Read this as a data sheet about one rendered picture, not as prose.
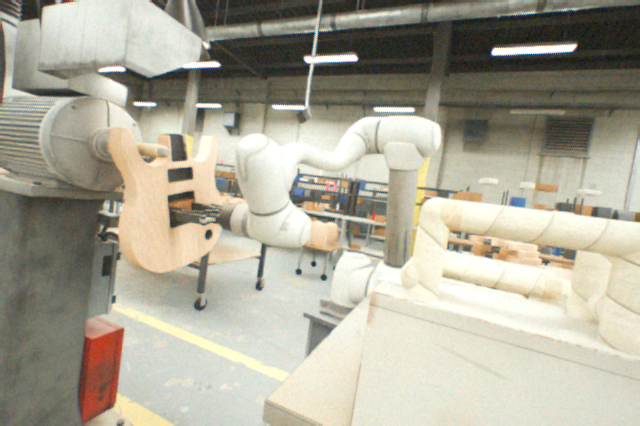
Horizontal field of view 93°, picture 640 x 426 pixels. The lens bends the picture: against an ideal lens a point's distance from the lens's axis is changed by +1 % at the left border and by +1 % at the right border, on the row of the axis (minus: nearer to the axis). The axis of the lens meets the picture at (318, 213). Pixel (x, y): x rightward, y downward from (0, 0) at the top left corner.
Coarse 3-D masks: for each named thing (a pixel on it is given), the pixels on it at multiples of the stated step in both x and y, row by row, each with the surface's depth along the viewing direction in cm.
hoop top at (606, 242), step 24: (456, 216) 30; (480, 216) 30; (504, 216) 29; (528, 216) 28; (552, 216) 28; (576, 216) 27; (528, 240) 29; (552, 240) 28; (576, 240) 27; (600, 240) 26; (624, 240) 25
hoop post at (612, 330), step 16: (624, 256) 26; (624, 272) 26; (608, 288) 27; (624, 288) 26; (608, 304) 27; (624, 304) 25; (608, 320) 26; (624, 320) 25; (608, 336) 26; (624, 336) 25; (624, 352) 25
